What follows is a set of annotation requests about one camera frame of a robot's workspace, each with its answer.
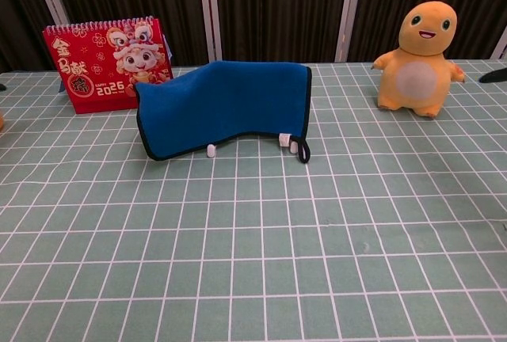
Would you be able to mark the blue cloth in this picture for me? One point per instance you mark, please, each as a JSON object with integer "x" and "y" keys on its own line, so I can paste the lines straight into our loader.
{"x": 222, "y": 108}

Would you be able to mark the red desk calendar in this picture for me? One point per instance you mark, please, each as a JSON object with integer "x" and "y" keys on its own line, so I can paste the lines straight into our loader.
{"x": 99, "y": 65}

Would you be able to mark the green grid tablecloth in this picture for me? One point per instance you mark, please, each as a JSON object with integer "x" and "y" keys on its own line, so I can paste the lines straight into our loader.
{"x": 237, "y": 239}

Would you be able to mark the yellow plush dinosaur toy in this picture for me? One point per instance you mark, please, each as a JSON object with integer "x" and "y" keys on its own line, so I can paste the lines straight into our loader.
{"x": 420, "y": 80}

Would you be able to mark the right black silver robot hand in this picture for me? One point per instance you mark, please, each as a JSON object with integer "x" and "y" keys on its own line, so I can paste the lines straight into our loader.
{"x": 497, "y": 77}

